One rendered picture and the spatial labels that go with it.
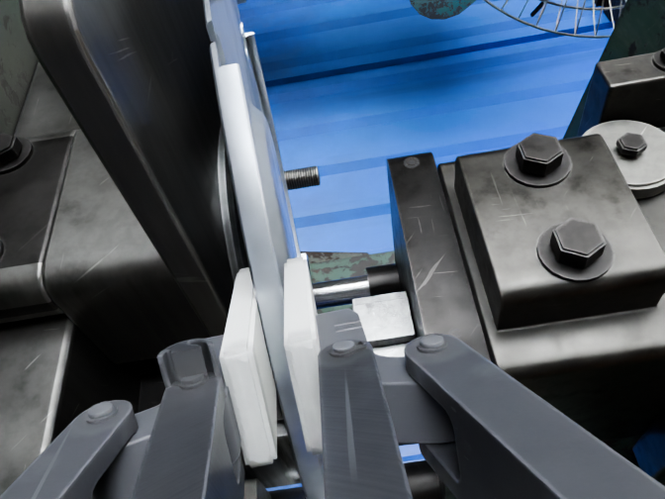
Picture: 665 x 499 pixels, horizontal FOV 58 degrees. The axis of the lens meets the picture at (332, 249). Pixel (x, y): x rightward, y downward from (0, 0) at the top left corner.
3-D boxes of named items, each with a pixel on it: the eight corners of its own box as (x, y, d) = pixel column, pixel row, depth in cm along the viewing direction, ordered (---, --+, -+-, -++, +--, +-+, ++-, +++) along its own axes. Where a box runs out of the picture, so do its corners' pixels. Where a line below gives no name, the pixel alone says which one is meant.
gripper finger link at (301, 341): (282, 342, 13) (316, 336, 13) (283, 259, 20) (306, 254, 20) (308, 458, 14) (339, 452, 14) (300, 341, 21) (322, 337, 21)
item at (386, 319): (358, 357, 37) (419, 349, 37) (350, 292, 40) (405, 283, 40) (363, 378, 39) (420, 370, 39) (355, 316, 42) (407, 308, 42)
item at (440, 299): (395, 451, 28) (512, 435, 28) (348, 155, 40) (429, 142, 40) (407, 526, 41) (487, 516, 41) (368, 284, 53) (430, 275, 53)
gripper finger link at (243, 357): (277, 465, 14) (246, 471, 14) (276, 346, 21) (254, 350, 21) (250, 349, 13) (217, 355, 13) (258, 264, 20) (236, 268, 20)
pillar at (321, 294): (248, 310, 49) (419, 284, 49) (248, 288, 51) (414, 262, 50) (255, 323, 51) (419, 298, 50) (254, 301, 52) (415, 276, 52)
